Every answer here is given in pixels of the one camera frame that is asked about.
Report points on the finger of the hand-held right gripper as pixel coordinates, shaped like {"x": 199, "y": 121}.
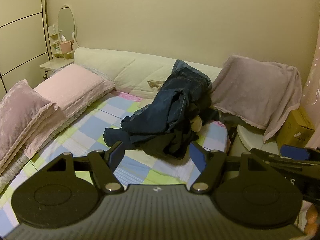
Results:
{"x": 295, "y": 163}
{"x": 292, "y": 152}

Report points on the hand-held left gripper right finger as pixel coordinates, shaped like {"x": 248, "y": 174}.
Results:
{"x": 197, "y": 155}

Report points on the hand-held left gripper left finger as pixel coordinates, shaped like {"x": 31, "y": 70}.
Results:
{"x": 117, "y": 153}

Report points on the dark blue jeans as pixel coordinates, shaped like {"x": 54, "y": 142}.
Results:
{"x": 155, "y": 110}

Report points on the person's right hand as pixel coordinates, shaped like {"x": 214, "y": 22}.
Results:
{"x": 311, "y": 213}

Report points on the yellow cardboard box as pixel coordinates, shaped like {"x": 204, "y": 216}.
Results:
{"x": 297, "y": 127}

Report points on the beige plush toy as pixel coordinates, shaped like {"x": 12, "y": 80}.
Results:
{"x": 196, "y": 125}

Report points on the checked bed sheet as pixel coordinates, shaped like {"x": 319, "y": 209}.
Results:
{"x": 82, "y": 135}

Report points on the white round stool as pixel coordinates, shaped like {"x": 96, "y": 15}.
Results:
{"x": 247, "y": 140}

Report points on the pink curtain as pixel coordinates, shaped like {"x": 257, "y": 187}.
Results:
{"x": 313, "y": 92}

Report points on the mauve fleece blanket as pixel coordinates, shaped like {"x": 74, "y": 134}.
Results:
{"x": 250, "y": 90}

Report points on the pink pillow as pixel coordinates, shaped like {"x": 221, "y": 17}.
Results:
{"x": 72, "y": 87}

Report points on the cream padded headboard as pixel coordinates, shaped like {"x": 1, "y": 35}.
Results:
{"x": 120, "y": 67}

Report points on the mauve velvet pillow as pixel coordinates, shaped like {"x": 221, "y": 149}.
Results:
{"x": 22, "y": 110}

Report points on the white dressing table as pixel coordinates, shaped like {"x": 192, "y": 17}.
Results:
{"x": 53, "y": 66}

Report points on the pink tissue box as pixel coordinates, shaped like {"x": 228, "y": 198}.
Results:
{"x": 66, "y": 47}

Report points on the white bottle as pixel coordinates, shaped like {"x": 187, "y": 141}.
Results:
{"x": 53, "y": 29}

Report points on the oval vanity mirror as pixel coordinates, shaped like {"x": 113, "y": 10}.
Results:
{"x": 66, "y": 22}

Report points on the cream wardrobe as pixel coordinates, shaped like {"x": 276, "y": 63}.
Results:
{"x": 20, "y": 30}

